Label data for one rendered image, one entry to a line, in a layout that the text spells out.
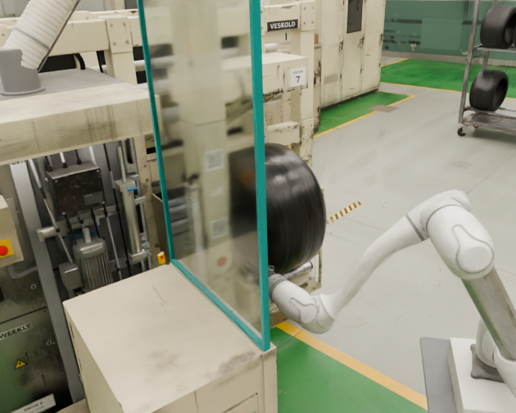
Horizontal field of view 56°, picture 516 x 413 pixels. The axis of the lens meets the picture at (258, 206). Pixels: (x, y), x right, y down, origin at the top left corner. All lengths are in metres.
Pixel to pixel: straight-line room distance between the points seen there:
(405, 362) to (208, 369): 2.08
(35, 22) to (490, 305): 1.68
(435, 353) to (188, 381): 1.32
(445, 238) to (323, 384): 1.74
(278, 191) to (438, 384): 0.99
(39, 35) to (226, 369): 1.23
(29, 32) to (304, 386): 2.24
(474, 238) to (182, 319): 0.83
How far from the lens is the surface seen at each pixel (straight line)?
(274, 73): 2.27
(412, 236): 1.59
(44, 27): 1.86
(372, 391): 3.00
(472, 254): 1.41
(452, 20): 13.35
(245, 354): 1.30
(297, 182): 1.97
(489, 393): 2.06
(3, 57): 1.85
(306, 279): 2.28
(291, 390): 2.96
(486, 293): 1.58
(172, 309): 1.47
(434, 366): 2.24
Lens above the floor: 2.14
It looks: 26 degrees down
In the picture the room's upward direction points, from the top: 2 degrees counter-clockwise
